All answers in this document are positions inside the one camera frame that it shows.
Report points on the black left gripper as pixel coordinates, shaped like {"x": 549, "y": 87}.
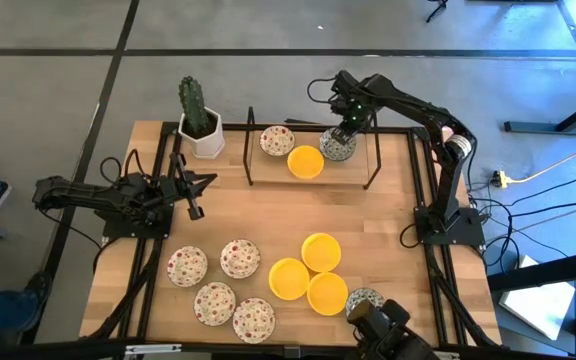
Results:
{"x": 170, "y": 192}

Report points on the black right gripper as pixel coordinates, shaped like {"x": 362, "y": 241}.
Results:
{"x": 355, "y": 112}

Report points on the blue floral mini bowl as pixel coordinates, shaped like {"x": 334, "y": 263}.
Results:
{"x": 338, "y": 151}
{"x": 368, "y": 296}

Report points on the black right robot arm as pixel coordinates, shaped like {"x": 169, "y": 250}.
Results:
{"x": 447, "y": 185}

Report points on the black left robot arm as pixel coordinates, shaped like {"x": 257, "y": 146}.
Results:
{"x": 83, "y": 192}

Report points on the white plant pot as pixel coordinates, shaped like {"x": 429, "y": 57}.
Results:
{"x": 213, "y": 145}

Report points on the green cactus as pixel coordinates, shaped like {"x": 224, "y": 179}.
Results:
{"x": 193, "y": 105}

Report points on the black tripod foot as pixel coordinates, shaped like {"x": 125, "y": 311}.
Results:
{"x": 437, "y": 10}

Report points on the black stand beam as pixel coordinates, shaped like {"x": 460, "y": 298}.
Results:
{"x": 543, "y": 128}

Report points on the black table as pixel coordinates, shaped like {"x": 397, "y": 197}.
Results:
{"x": 533, "y": 276}

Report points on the white panel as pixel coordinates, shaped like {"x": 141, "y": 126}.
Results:
{"x": 538, "y": 300}

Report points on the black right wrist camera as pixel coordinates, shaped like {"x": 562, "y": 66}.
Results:
{"x": 342, "y": 82}

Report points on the wooden shelf black metal frame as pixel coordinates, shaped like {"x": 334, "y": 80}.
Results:
{"x": 268, "y": 172}

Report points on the black aluminium table frame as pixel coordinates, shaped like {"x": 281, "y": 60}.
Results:
{"x": 413, "y": 160}

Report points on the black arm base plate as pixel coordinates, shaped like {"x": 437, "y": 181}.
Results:
{"x": 118, "y": 231}
{"x": 463, "y": 235}

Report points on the black frame crossbar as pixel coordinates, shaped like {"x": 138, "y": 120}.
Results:
{"x": 208, "y": 348}

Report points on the silver aluminium bracket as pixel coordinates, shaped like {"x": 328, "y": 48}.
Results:
{"x": 153, "y": 348}

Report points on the black table-level camera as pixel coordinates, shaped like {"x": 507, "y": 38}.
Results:
{"x": 292, "y": 351}

